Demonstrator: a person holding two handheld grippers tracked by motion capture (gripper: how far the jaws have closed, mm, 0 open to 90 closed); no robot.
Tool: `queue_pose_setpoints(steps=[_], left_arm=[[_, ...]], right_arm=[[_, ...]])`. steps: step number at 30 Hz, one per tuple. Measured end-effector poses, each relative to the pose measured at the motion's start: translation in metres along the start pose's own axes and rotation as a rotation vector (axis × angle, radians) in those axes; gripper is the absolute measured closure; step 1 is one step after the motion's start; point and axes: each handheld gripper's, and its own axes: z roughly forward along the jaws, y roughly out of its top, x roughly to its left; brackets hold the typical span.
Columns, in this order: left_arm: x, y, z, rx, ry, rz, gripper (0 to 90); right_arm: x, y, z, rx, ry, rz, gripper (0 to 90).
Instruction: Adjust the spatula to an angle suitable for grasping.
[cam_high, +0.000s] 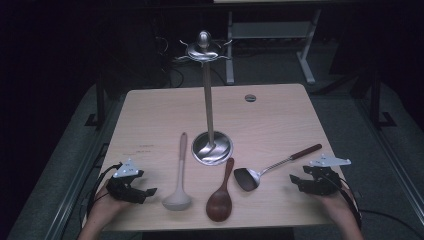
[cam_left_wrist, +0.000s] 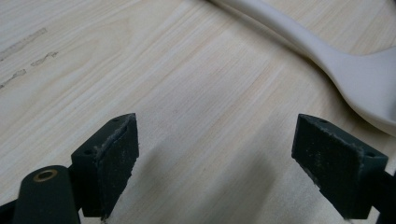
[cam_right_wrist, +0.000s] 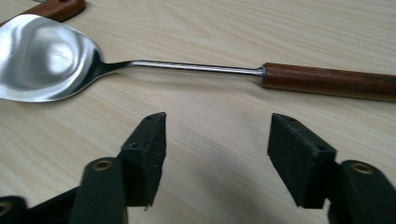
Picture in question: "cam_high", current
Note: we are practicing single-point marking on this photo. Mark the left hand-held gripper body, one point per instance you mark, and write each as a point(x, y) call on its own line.
point(126, 170)

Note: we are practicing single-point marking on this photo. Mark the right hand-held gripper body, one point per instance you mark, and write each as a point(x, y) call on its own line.
point(321, 181)

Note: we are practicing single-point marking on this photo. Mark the beige ladle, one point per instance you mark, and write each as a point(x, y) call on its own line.
point(180, 186)

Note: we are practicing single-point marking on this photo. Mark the dark wooden spoon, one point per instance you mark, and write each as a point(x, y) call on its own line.
point(219, 203)

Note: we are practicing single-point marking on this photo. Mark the steel utensil stand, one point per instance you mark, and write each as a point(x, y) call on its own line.
point(208, 100)

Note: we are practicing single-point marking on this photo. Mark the person's right hand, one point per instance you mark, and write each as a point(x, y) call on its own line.
point(335, 203)

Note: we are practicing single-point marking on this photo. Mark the person's left hand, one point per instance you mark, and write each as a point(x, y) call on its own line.
point(110, 206)

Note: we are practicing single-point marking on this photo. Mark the black metal stand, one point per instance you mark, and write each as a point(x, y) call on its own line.
point(100, 106)
point(376, 106)

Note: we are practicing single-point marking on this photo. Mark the grey round table grommet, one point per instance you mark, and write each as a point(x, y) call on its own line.
point(250, 98)

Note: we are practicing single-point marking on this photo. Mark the white metal table frame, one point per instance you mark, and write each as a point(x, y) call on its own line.
point(270, 30)

